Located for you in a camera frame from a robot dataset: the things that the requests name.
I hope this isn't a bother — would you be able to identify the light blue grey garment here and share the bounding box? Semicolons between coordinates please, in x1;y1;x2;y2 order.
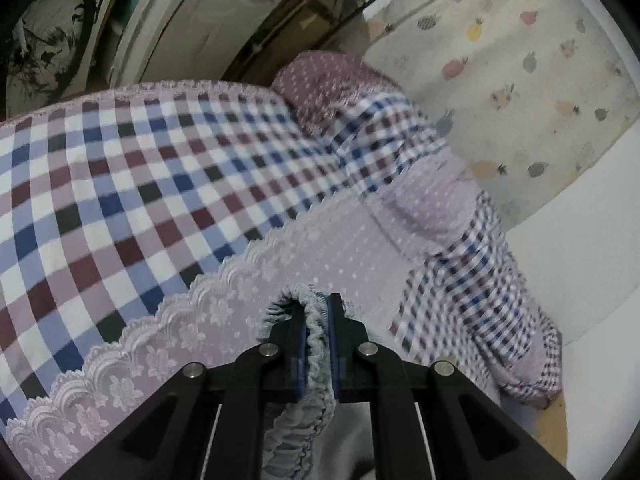
259;284;375;479

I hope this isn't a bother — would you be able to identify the rolled checkered duvet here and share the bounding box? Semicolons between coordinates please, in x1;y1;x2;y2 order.
272;51;562;408

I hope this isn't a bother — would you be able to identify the checkered bed sheet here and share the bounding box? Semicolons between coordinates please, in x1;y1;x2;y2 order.
1;81;411;479

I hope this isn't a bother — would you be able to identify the pineapple print curtain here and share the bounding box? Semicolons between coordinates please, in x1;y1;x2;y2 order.
366;0;639;227

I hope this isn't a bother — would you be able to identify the upright white mattress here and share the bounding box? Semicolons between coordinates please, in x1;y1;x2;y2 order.
107;0;277;88

